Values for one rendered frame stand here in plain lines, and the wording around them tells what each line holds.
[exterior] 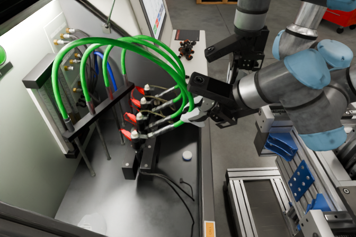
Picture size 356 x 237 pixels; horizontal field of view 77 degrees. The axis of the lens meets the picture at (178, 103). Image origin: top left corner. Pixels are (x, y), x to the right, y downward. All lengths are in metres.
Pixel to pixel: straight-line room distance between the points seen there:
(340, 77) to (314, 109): 0.13
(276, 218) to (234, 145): 0.74
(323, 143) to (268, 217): 1.17
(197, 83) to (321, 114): 0.24
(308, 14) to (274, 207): 1.16
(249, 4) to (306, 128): 0.30
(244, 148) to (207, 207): 1.41
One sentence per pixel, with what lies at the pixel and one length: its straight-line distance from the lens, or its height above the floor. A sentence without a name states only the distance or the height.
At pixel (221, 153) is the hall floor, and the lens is 2.05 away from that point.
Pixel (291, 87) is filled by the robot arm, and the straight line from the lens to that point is 0.45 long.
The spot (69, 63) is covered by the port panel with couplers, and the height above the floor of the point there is 1.20.
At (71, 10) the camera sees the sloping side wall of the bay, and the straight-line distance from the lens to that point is 0.91.
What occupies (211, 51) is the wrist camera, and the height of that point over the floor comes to 1.34.
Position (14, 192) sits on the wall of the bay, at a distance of 0.76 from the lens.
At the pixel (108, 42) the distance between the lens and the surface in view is 0.53.
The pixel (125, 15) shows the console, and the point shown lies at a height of 1.33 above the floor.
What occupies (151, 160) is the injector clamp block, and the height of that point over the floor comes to 0.98.
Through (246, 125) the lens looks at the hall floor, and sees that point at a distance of 2.32.
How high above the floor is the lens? 1.64
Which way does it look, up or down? 42 degrees down
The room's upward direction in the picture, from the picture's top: straight up
